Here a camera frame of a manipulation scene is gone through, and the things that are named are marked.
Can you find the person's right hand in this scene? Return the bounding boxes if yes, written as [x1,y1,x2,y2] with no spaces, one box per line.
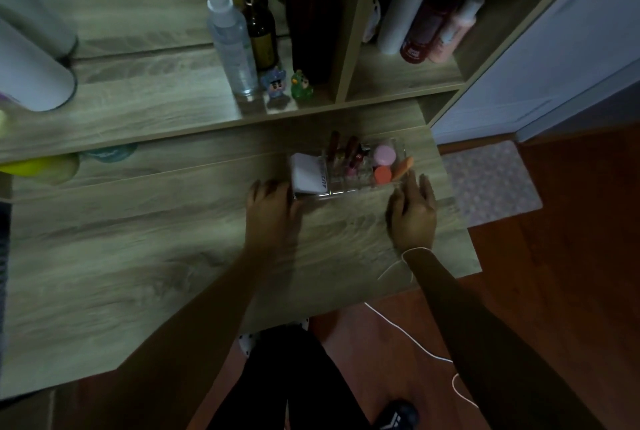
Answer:
[386,170,440,253]

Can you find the person's left hand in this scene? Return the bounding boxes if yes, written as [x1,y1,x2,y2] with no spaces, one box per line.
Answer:
[244,178,304,255]

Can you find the clear plastic cosmetics organizer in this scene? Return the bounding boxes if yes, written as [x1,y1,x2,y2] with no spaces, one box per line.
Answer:
[289,137,416,202]

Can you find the person's left forearm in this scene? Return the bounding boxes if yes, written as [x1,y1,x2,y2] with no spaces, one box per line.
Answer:
[112,245,301,430]

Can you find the person's right forearm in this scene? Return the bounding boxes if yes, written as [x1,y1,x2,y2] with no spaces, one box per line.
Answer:
[402,247,608,430]

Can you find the white box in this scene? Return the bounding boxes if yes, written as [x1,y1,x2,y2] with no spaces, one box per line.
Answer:
[290,152,330,195]

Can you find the orange stick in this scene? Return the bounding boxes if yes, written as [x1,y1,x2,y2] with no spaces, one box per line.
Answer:
[392,156,415,181]

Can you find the patterned floor mat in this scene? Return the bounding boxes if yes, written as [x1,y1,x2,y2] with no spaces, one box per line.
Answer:
[439,140,544,230]

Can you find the blue toy figurine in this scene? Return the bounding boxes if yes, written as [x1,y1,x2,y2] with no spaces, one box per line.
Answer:
[259,66,289,101]

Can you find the green toy figurine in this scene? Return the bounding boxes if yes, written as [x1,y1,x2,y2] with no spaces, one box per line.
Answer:
[290,69,316,101]

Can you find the wooden shelf unit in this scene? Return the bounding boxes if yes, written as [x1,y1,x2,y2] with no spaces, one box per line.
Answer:
[334,0,608,126]

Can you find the clear spray bottle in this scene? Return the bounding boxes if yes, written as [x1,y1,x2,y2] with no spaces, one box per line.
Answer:
[203,0,260,97]

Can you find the white spotted slipper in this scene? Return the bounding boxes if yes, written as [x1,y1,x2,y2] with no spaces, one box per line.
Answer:
[237,320,312,358]

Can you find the dark glass bottle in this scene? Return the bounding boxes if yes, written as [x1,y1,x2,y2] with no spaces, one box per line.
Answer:
[228,0,280,73]

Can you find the teal round lid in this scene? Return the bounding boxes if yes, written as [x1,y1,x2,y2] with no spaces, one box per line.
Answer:
[82,143,139,164]

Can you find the dark red vase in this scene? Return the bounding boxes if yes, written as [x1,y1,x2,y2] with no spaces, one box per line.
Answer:
[270,0,344,86]

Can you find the red bottle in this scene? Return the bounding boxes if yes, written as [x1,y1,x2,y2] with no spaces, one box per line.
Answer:
[399,0,459,64]

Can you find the pink bottle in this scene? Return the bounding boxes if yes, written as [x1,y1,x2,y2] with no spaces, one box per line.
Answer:
[428,0,486,64]

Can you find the white bottle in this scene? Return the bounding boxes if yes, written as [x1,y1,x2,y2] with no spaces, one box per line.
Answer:
[377,0,427,56]

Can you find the white spotted small item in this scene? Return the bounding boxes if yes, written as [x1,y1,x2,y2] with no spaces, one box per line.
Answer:
[362,0,382,43]

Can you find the person's black trousers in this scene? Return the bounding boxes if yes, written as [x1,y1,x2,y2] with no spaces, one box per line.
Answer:
[206,324,374,430]

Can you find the black shoe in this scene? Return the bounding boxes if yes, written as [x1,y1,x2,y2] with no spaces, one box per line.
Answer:
[374,398,420,430]

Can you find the white cabinet door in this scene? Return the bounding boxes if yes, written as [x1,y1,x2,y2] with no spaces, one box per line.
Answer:
[430,0,640,146]

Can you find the mirror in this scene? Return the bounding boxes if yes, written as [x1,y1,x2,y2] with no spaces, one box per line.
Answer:
[0,0,292,62]

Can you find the yellow object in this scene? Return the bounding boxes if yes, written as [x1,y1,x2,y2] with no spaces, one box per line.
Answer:
[0,153,81,186]

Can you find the white cylinder container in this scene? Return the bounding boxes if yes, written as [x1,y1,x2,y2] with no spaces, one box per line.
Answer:
[0,16,79,113]

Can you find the white cable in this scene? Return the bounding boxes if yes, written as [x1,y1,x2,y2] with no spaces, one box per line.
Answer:
[363,247,482,410]

